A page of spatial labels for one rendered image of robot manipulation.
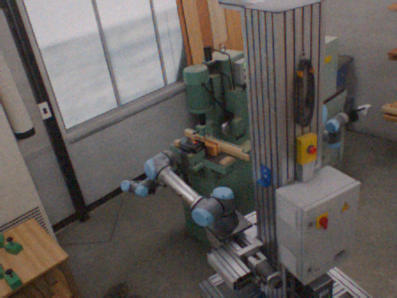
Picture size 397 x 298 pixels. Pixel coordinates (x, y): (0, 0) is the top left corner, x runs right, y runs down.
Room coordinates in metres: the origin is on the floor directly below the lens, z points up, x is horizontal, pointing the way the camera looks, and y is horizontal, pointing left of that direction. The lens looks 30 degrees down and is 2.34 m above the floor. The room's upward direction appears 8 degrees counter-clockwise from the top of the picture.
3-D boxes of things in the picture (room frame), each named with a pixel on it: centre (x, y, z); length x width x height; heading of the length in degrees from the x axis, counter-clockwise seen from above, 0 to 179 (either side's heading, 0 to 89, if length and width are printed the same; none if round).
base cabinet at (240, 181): (2.73, -0.15, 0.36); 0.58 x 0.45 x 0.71; 130
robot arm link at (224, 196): (1.81, -0.09, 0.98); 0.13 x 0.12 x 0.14; 132
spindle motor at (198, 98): (2.65, -0.06, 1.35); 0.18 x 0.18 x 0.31
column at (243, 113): (2.84, -0.28, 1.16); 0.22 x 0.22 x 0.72; 40
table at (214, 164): (2.54, -0.01, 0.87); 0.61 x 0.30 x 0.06; 40
